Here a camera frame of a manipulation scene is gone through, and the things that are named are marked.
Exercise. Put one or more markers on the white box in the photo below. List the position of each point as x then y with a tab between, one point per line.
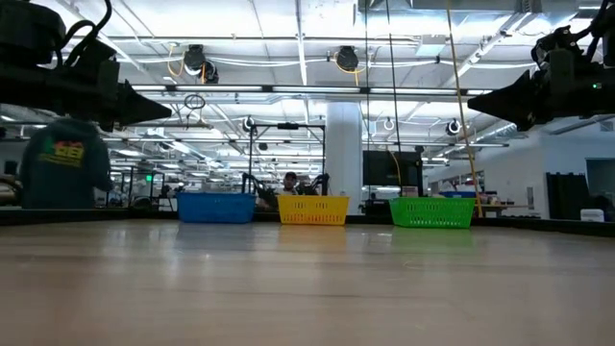
592	215

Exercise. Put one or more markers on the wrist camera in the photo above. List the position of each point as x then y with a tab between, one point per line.
555	41
93	53

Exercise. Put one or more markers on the yellow plastic basket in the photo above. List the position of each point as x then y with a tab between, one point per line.
313	211

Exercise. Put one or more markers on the blue plastic basket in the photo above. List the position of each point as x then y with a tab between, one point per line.
216	209

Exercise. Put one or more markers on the person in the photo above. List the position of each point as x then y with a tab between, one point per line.
62	168
289	183

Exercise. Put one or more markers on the black partition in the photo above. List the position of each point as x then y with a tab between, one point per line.
567	194

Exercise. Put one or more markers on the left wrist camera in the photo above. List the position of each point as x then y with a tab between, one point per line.
93	53

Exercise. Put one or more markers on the black display screen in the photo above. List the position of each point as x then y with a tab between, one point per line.
384	168

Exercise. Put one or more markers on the green plastic basket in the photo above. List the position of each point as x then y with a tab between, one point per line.
432	214

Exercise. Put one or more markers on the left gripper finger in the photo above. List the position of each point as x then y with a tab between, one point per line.
139	106

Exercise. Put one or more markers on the white column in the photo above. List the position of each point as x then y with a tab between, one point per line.
343	158

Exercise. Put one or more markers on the black stand frame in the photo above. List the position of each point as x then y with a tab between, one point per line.
287	126

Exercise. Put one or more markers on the black background robot arm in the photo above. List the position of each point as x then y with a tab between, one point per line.
319	182
252	185

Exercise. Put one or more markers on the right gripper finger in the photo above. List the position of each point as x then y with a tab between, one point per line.
514	101

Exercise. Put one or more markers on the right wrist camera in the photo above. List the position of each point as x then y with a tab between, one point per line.
555	41

